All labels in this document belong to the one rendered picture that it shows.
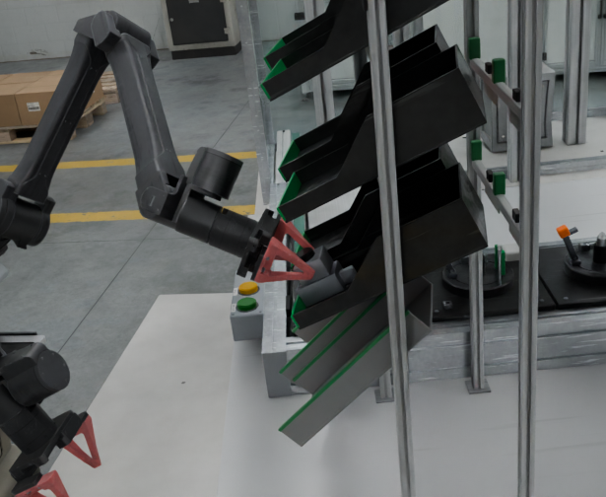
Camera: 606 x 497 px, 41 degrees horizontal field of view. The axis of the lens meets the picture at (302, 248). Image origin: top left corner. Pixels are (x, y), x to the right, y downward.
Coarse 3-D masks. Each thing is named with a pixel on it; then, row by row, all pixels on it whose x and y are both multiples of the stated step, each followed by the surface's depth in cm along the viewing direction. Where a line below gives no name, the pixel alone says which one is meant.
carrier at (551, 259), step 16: (544, 256) 168; (560, 256) 167; (592, 256) 162; (544, 272) 162; (560, 272) 161; (576, 272) 157; (592, 272) 156; (560, 288) 156; (576, 288) 155; (592, 288) 154; (560, 304) 150; (576, 304) 150; (592, 304) 150
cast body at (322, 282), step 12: (300, 252) 113; (312, 252) 112; (324, 252) 113; (312, 264) 111; (324, 264) 111; (336, 264) 114; (324, 276) 112; (336, 276) 111; (348, 276) 113; (300, 288) 113; (312, 288) 113; (324, 288) 112; (336, 288) 112; (312, 300) 113
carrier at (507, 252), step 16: (496, 256) 160; (512, 256) 167; (432, 272) 167; (448, 272) 160; (464, 272) 161; (496, 272) 160; (512, 272) 159; (448, 288) 159; (464, 288) 156; (496, 288) 154; (512, 288) 157; (544, 288) 156; (464, 304) 154; (496, 304) 153; (512, 304) 152; (544, 304) 151
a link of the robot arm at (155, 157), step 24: (96, 24) 135; (120, 48) 133; (144, 48) 135; (120, 72) 132; (144, 72) 130; (120, 96) 130; (144, 96) 126; (144, 120) 124; (144, 144) 122; (168, 144) 123; (144, 168) 119; (168, 168) 119; (168, 192) 115; (144, 216) 116
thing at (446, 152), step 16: (416, 160) 125; (432, 160) 125; (448, 160) 117; (400, 176) 127; (416, 176) 113; (368, 192) 129; (352, 208) 131; (368, 208) 116; (320, 224) 133; (336, 224) 132; (352, 224) 118; (368, 224) 117; (320, 240) 132; (336, 240) 128; (352, 240) 119; (336, 256) 121
